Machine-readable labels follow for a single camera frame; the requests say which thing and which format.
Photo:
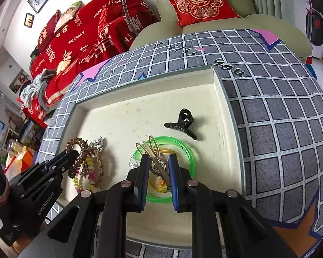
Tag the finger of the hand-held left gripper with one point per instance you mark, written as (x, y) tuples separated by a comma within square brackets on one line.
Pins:
[(49, 164), (68, 160)]

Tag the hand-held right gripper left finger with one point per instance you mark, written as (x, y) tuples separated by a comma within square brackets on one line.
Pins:
[(144, 182)]

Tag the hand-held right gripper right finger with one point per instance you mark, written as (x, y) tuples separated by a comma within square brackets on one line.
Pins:
[(174, 182)]

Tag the green translucent bangle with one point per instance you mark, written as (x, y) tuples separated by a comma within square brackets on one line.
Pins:
[(189, 164)]

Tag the gold bow hair clip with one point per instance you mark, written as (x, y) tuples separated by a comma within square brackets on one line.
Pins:
[(153, 146)]

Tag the black claw hair clip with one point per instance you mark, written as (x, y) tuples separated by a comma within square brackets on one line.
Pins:
[(181, 125)]

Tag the grey tray with cream lining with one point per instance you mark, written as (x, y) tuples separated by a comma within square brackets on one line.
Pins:
[(140, 113)]

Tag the orange bag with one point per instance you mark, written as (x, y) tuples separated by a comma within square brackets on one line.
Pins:
[(20, 161)]

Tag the small silver brooch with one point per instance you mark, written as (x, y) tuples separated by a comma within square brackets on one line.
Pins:
[(98, 142)]

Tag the dark cardboard box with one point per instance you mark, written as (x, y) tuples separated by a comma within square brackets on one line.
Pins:
[(31, 134)]

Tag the pile of grey clothes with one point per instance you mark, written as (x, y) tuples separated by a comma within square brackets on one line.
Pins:
[(33, 88)]

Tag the red printed blanket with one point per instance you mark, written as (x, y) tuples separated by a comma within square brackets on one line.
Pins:
[(78, 45)]

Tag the white and green small cushion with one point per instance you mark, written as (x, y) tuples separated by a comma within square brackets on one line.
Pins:
[(66, 16)]

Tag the small dark framed picture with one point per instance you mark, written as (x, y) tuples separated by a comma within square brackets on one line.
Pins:
[(29, 20)]

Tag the pale green sofa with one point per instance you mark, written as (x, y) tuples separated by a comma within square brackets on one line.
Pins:
[(258, 29)]

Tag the red embroidered cushion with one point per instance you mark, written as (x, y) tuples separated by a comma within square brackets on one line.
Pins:
[(199, 0)]

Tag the white washing machine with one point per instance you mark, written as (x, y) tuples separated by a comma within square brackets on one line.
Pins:
[(316, 27)]

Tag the wall poster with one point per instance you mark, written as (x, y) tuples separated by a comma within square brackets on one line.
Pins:
[(19, 82)]

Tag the framed wall picture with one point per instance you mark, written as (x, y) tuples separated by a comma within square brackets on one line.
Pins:
[(36, 1)]

